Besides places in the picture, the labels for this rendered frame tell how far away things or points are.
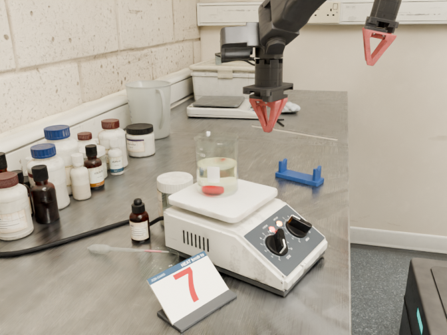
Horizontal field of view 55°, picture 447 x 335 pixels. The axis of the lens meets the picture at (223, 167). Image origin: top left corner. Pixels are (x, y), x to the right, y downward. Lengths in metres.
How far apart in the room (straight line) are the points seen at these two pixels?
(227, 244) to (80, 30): 0.80
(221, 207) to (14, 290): 0.28
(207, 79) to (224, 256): 1.19
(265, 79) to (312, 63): 1.14
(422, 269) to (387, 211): 0.80
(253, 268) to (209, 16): 1.60
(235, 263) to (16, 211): 0.36
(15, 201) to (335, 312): 0.49
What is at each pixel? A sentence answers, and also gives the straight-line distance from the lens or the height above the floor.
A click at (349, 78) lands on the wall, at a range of 2.01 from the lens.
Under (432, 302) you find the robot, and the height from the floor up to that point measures 0.36.
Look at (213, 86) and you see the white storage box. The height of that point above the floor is 0.82.
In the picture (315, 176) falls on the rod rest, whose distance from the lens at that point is 0.89.
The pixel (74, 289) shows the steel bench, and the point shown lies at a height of 0.75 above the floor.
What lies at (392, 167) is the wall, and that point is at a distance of 2.12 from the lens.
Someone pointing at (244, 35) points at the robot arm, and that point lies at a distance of 0.86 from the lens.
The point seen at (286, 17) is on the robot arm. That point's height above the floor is 1.07.
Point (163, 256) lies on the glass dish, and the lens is 0.63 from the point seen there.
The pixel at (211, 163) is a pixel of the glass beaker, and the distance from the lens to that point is 0.58.
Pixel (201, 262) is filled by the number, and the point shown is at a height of 0.78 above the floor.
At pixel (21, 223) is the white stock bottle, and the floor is 0.78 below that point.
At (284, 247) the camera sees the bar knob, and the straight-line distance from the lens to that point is 0.55.
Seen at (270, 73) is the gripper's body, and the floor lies 0.97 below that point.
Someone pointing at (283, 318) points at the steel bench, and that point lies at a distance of 0.53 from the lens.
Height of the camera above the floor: 1.08
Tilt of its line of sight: 20 degrees down
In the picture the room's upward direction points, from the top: 1 degrees counter-clockwise
